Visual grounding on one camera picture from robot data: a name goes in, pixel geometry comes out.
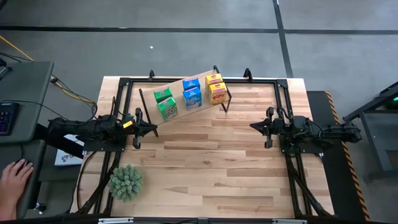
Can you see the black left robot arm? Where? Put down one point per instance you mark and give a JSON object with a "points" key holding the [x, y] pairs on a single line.
{"points": [[81, 129]]}

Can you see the green Apple Jacks cereal box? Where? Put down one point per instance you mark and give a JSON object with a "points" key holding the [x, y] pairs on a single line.
{"points": [[162, 94], [168, 109]]}

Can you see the silver metal bracket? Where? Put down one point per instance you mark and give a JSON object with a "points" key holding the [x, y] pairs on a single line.
{"points": [[289, 221], [115, 221]]}

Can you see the black hazard-striped floor mat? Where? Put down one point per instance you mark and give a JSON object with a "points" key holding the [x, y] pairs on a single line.
{"points": [[342, 186]]}

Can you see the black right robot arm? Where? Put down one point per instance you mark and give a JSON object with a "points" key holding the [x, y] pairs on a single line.
{"points": [[335, 132]]}

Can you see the black backlit keyboard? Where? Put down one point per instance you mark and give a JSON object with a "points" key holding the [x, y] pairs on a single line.
{"points": [[7, 119]]}

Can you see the white printed box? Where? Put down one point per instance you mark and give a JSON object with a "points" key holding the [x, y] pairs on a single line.
{"points": [[71, 157]]}

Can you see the wooden shelf with black frame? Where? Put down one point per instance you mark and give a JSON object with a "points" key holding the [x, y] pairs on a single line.
{"points": [[178, 93]]}

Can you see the person's forearm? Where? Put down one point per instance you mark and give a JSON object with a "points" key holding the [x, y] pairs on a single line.
{"points": [[4, 211]]}

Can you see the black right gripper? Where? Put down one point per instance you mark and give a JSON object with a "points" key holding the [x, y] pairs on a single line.
{"points": [[270, 130]]}

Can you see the black desk caster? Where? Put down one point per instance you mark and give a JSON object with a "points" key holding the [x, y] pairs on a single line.
{"points": [[40, 207]]}

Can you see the green artificial plant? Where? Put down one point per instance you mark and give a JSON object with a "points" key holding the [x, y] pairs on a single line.
{"points": [[126, 183]]}

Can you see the grey metal stand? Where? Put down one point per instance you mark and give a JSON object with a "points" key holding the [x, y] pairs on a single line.
{"points": [[374, 146]]}

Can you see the black aluminium table frame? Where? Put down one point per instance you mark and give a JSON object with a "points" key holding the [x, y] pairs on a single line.
{"points": [[255, 81]]}

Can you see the yellow Corn Pops cereal box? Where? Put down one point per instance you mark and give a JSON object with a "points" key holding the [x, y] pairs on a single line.
{"points": [[217, 93], [214, 78]]}

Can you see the grey desk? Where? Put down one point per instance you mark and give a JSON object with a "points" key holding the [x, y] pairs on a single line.
{"points": [[9, 152], [25, 93]]}

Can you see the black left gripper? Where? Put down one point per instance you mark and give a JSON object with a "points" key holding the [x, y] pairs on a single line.
{"points": [[138, 130]]}

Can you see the blue Rice Krispies cereal box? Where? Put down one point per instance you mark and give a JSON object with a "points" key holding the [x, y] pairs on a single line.
{"points": [[192, 99], [191, 84]]}

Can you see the person's hand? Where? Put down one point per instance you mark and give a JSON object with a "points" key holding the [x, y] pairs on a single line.
{"points": [[14, 177]]}

